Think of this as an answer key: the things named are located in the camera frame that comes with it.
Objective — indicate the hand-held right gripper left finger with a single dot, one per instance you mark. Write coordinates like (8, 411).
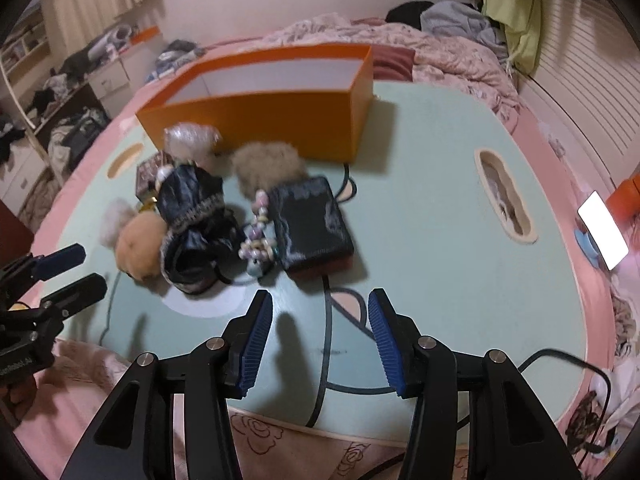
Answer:
(255, 345)

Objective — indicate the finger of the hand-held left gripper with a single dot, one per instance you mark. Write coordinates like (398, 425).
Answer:
(60, 258)
(75, 293)

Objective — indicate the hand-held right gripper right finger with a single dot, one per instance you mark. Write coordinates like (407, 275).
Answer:
(387, 345)

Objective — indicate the pale grey fluffy pompom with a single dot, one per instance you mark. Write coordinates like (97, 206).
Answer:
(115, 222)

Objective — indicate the round tan plush toy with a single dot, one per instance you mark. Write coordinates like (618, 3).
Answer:
(140, 245)

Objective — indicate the small brown printed box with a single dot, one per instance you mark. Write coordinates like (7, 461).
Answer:
(150, 175)

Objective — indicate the black printed box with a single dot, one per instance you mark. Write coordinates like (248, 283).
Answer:
(312, 225)

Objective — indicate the clear crinkly plastic ball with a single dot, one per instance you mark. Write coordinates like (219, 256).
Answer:
(192, 140)

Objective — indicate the beige fluffy pompom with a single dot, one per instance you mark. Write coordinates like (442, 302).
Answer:
(267, 165)

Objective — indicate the orange cardboard box white inside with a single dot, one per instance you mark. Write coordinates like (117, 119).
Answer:
(260, 120)

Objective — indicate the pink rose print cloth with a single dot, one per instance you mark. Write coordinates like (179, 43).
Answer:
(300, 440)

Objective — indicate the mint green lap table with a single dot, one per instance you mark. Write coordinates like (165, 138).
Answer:
(450, 185)

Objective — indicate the white drawer cabinet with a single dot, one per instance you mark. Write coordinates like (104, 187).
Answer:
(112, 77)

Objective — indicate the dark clothes heap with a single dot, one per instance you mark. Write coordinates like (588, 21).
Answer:
(82, 60)

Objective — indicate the white open shelf unit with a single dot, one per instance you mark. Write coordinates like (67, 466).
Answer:
(20, 45)

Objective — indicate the blue phone stand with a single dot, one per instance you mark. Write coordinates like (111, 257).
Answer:
(584, 247)

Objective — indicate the grey patterned clothes pile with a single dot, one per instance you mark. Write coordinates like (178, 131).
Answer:
(175, 55)

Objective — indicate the long orange box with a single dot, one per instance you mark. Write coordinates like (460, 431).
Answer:
(146, 36)

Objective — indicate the lit smartphone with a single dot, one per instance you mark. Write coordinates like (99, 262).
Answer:
(602, 230)

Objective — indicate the red-brown pillow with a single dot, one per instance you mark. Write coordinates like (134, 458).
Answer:
(395, 60)

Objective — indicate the small orange box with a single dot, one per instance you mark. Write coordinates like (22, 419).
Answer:
(631, 195)

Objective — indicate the pink floral quilt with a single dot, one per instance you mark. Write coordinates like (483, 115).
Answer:
(450, 60)

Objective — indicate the white slatted panel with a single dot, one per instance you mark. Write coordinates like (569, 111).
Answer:
(590, 85)

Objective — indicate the black garment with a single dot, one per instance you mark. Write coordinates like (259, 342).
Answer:
(405, 12)

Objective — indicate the grey garment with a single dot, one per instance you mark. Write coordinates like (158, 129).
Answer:
(460, 20)

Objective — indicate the light green garment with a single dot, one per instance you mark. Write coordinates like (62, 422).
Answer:
(515, 20)

